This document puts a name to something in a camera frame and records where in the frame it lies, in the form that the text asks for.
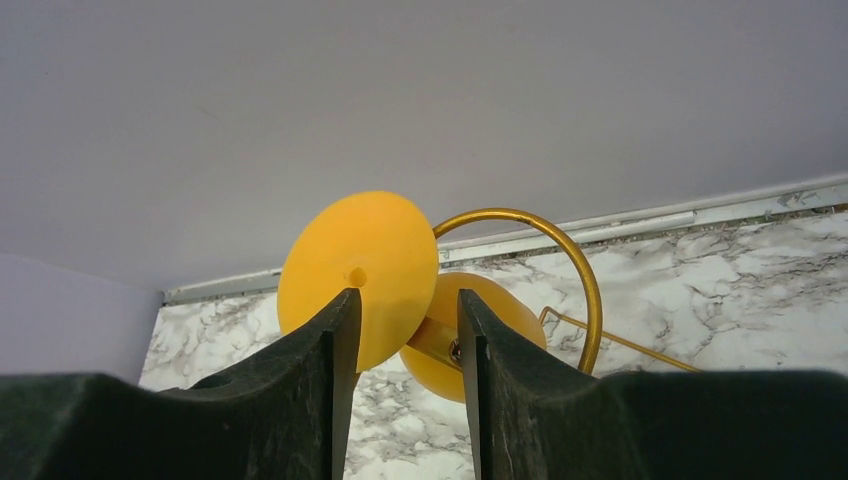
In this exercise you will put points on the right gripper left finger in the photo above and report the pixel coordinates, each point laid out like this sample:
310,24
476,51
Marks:
282,413

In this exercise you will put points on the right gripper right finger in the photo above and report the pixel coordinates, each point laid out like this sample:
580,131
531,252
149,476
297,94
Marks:
532,416

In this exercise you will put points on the yellow wine glass top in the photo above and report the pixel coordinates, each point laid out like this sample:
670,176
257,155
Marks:
381,243

